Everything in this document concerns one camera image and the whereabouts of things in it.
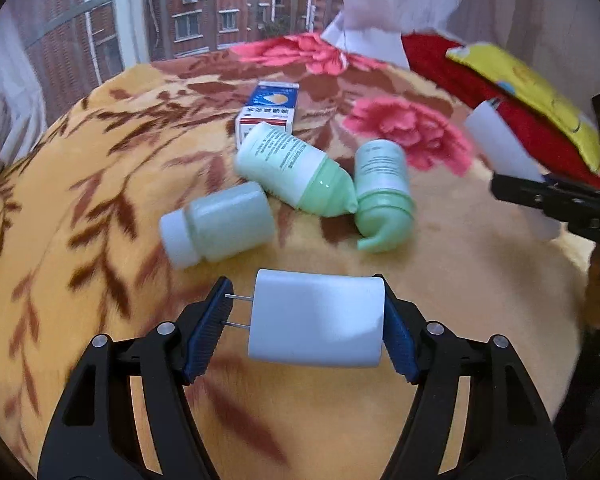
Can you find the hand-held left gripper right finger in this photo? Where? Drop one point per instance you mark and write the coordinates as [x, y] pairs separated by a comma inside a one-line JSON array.
[[397, 340]]

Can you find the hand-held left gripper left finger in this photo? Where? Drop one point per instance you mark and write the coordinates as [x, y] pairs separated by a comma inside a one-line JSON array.
[[205, 330]]

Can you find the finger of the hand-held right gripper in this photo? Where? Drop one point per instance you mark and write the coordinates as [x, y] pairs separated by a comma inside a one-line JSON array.
[[555, 202]]

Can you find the white plastic tube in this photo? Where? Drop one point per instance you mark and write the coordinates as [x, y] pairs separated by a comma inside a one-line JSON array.
[[500, 145]]

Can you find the white charger plug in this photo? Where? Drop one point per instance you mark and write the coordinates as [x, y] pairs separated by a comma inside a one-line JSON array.
[[315, 320]]

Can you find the yellow cartoon pillow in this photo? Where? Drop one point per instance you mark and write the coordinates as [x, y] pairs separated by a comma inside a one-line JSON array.
[[530, 80]]

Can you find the yellow floral plush blanket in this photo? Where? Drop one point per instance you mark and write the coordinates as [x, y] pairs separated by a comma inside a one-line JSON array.
[[455, 260]]

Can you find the pale green bottle white cap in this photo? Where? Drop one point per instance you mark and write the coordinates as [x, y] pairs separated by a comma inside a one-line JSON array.
[[225, 220]]

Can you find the green bottle curved nozzle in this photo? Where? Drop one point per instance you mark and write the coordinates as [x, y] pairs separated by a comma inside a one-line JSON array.
[[382, 175]]

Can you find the green bottle cone cap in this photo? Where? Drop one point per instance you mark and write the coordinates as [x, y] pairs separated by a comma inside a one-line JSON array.
[[280, 160]]

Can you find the red cushion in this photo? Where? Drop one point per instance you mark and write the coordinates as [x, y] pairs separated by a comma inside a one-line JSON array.
[[430, 60]]

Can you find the blue and white box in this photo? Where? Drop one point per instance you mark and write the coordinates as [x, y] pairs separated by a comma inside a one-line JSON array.
[[272, 105]]

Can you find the red brick building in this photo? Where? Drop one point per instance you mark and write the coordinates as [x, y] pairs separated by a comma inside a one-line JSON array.
[[240, 0]]

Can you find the white window frame with railing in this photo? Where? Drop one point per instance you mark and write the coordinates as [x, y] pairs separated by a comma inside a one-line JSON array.
[[130, 20]]

